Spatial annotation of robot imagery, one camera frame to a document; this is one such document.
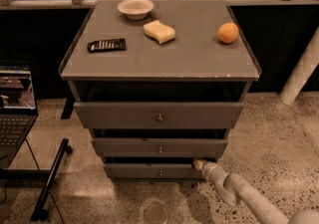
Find yellow wavy sponge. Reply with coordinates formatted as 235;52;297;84
144;20;175;44

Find grey bottom drawer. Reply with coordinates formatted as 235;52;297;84
104;163;203;180

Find black remote control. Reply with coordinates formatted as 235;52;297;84
87;39;127;53

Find white diagonal pillar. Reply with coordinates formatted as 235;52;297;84
279;27;319;105

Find grey drawer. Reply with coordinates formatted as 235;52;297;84
74;102;243;129
104;163;203;180
92;138;227;158

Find grey drawer cabinet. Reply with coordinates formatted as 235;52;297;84
60;0;261;165

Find orange fruit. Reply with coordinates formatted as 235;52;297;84
217;23;239;44

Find grey middle drawer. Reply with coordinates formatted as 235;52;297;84
92;138;227;158

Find black laptop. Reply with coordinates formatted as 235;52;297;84
0;63;38;169

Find grey top drawer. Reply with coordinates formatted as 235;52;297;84
74;102;243;129

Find black stand leg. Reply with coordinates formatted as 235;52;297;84
31;138;72;221

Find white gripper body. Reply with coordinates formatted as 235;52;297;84
201;161;221;182

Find white paper bowl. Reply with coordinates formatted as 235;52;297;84
118;0;154;20

